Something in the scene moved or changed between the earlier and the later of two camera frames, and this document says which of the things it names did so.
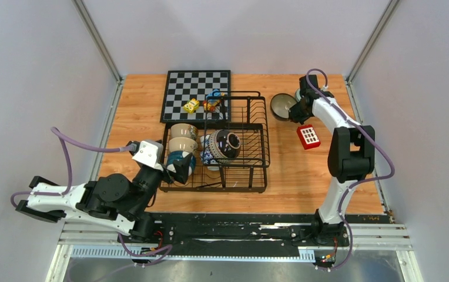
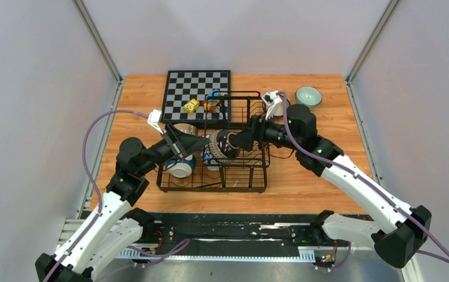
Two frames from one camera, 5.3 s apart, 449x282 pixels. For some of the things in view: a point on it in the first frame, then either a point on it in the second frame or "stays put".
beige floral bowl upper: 184,130 stays put
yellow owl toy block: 191,106 stays put
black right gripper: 294,114 → 244,139
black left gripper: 181,167 → 188,143
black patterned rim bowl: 225,144 stays put
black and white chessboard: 181,86 stays put
